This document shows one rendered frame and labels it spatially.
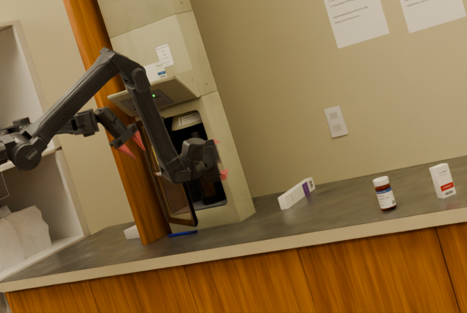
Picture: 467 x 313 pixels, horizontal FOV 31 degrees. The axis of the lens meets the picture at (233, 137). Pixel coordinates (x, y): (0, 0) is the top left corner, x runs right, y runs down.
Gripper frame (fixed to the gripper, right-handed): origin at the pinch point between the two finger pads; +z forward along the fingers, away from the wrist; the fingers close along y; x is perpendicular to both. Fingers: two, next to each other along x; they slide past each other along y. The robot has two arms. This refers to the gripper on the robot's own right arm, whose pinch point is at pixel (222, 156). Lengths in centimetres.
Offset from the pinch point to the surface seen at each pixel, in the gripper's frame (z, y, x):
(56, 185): 54, -1, 136
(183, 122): 14.0, 13.5, 21.8
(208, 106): 14.1, 16.8, 9.0
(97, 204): 55, -15, 115
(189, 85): 7.0, 25.9, 9.0
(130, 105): 5.0, 25.3, 35.4
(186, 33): 14.8, 43.4, 8.9
